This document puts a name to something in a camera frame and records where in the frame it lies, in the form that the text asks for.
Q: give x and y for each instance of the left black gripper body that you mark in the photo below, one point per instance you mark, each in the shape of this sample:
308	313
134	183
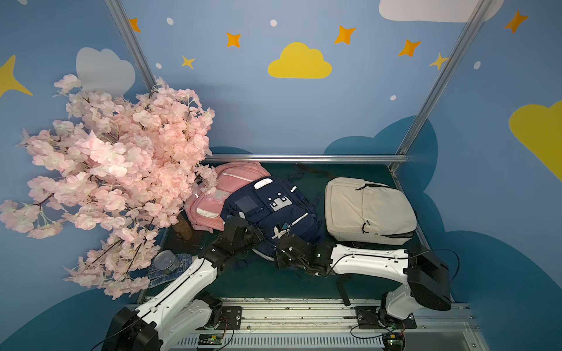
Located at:
245	227

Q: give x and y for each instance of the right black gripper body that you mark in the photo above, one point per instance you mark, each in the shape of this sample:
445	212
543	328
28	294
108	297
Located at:
286	253

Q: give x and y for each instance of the pink backpack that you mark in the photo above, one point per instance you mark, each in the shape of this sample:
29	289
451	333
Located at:
203	211

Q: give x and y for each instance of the navy blue backpack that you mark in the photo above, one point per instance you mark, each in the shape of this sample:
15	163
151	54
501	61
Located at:
293	197

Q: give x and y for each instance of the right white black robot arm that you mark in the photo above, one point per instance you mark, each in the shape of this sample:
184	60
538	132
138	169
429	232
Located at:
422	275

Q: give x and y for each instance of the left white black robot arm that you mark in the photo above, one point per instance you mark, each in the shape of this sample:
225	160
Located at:
183	306

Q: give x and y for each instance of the beige backpack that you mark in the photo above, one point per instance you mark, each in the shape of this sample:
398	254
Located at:
362	211

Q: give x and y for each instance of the rear horizontal aluminium bar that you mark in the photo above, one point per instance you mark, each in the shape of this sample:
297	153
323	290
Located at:
309	158

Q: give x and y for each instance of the blue patterned cloth item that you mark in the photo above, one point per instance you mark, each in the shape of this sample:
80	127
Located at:
163	277

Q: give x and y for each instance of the left green circuit board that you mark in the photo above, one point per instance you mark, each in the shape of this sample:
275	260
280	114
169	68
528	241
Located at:
210	340

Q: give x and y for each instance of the green circuit board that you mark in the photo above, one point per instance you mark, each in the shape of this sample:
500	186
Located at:
393	342
210	340

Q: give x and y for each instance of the pink cherry blossom tree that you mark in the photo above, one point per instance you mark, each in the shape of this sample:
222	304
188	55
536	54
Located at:
126	167

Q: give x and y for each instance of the right green circuit board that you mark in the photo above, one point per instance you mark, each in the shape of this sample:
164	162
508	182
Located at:
393	342

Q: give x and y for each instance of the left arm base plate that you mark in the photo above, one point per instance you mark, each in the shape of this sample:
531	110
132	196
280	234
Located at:
225	317

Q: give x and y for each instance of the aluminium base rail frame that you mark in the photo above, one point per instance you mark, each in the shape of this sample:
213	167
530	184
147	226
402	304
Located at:
329	324

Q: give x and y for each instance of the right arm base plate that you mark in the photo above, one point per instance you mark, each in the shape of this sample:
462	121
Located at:
369	317

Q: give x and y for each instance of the right side floor rail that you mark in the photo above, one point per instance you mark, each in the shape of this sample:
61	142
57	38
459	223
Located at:
430	227

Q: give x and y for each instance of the left aluminium frame post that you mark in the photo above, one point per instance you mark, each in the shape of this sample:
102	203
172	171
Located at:
120	17

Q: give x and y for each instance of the aluminium frame post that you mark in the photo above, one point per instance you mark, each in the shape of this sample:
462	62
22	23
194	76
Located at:
120	17
467	36

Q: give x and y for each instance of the right aluminium frame post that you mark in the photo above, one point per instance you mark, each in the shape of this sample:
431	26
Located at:
467	36

